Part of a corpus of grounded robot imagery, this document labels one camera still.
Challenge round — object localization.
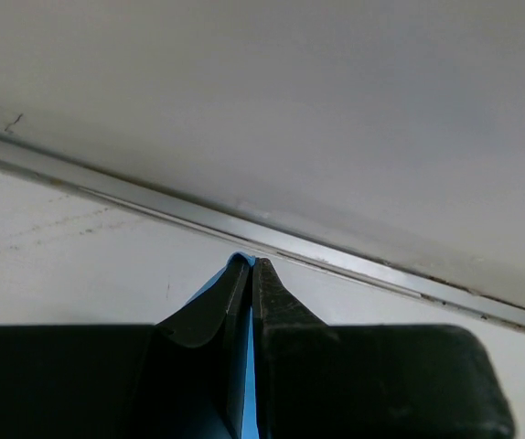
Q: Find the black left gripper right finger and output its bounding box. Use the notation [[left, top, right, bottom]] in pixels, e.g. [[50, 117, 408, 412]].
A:
[[252, 259, 516, 438]]

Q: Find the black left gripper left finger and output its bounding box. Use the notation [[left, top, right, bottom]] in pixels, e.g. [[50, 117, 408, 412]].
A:
[[0, 260, 250, 438]]

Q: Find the blue space-print cloth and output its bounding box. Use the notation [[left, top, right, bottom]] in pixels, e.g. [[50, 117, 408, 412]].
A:
[[183, 252, 259, 438]]

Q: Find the aluminium rail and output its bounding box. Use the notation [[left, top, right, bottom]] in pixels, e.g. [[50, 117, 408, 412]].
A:
[[0, 133, 525, 332]]

